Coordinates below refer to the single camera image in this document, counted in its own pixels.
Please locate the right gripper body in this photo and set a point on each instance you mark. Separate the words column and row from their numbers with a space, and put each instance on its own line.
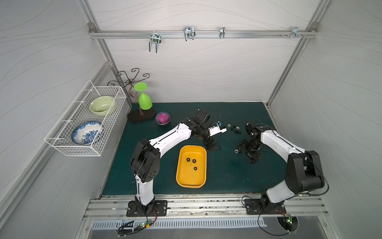
column 249, row 148

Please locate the yellow plastic storage box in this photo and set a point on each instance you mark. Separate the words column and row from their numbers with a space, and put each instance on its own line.
column 186, row 176

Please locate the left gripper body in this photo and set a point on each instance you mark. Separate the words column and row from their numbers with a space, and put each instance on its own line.
column 210, row 140

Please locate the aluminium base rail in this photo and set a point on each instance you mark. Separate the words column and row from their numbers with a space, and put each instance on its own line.
column 183, row 206

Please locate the metal hook left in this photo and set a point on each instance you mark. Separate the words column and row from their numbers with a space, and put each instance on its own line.
column 155, row 41

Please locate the blue white patterned bowl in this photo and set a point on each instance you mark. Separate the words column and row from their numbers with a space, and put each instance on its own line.
column 86, row 133

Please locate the metal hook middle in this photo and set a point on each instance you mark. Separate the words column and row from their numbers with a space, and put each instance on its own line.
column 189, row 33

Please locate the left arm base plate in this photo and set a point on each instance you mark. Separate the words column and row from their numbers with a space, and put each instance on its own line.
column 156, row 207

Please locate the aluminium crossbar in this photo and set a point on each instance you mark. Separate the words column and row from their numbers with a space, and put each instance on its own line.
column 200, row 34

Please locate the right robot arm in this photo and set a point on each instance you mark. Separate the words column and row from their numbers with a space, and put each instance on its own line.
column 303, row 168

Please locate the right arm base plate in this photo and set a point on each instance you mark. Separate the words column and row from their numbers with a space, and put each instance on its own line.
column 258, row 206

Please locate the purple ball in bowl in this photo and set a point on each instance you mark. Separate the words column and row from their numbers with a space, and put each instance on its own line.
column 162, row 118

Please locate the metal hook right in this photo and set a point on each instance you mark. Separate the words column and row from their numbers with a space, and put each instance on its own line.
column 293, row 34

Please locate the metal bracket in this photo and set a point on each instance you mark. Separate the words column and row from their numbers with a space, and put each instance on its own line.
column 222, row 33

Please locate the white wire basket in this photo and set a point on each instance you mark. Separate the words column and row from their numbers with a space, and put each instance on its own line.
column 78, row 113

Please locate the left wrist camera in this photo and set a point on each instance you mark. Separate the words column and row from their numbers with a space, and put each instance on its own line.
column 218, row 128

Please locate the white slotted cable duct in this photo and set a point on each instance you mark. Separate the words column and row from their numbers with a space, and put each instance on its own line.
column 199, row 223

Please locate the green plastic goblet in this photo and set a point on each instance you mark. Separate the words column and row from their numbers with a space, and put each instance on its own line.
column 145, row 102

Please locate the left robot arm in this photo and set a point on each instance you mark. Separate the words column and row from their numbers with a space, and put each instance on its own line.
column 146, row 158

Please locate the light green bowl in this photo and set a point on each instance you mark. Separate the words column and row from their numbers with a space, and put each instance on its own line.
column 103, row 106

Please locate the black nut cluster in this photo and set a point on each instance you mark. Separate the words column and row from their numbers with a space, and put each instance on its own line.
column 236, row 129

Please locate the black metal cup stand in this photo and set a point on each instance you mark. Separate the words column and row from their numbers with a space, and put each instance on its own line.
column 128, row 84

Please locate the metal hook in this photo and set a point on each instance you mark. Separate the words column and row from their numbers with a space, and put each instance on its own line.
column 293, row 34
column 155, row 41
column 189, row 33

